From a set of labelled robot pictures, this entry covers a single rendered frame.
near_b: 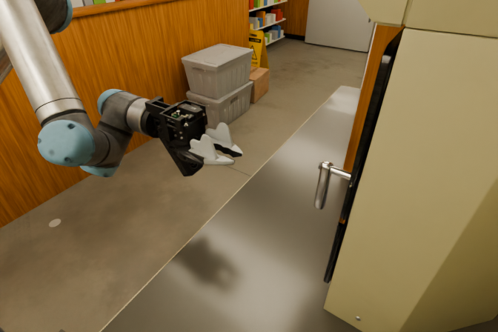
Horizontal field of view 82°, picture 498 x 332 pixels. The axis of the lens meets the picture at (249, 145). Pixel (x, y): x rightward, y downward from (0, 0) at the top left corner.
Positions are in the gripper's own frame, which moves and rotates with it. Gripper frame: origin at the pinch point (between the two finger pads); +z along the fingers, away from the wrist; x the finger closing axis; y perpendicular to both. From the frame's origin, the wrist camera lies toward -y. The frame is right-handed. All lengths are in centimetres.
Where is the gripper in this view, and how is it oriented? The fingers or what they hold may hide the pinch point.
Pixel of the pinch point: (232, 158)
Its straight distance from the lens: 53.5
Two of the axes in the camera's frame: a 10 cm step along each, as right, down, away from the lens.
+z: 8.4, 3.1, -4.5
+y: 0.0, -8.2, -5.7
